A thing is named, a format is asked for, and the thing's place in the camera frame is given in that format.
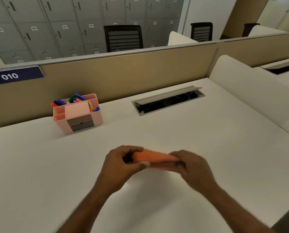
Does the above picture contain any person's left hand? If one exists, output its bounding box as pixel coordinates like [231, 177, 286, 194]
[96, 145, 151, 193]

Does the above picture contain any person's right hand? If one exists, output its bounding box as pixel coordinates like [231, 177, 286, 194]
[169, 150, 223, 196]

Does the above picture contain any person's left forearm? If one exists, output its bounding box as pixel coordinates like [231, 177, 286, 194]
[53, 181, 121, 233]

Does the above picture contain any person's right forearm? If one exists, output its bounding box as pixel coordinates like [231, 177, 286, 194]
[203, 186, 277, 233]

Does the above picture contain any pink desk organizer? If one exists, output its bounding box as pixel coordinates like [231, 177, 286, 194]
[53, 93, 104, 135]

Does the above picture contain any beige desk partition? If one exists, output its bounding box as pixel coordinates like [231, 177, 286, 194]
[0, 31, 289, 129]

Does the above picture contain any bunch of coloured markers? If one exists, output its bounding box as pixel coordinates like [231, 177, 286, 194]
[50, 93, 87, 107]

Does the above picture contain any white side divider panel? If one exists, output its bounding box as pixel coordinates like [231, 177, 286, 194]
[168, 31, 199, 46]
[208, 55, 289, 140]
[247, 25, 287, 37]

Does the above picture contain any black mesh office chair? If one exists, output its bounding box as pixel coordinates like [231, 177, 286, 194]
[103, 25, 144, 53]
[190, 22, 213, 42]
[242, 23, 260, 37]

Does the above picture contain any blue number sign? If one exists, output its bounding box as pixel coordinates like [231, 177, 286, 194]
[0, 66, 45, 86]

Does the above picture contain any grey desk cable hatch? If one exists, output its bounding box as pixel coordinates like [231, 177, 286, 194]
[131, 86, 206, 116]
[259, 61, 289, 76]

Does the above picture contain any grey locker wall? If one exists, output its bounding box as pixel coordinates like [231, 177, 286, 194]
[0, 0, 185, 65]

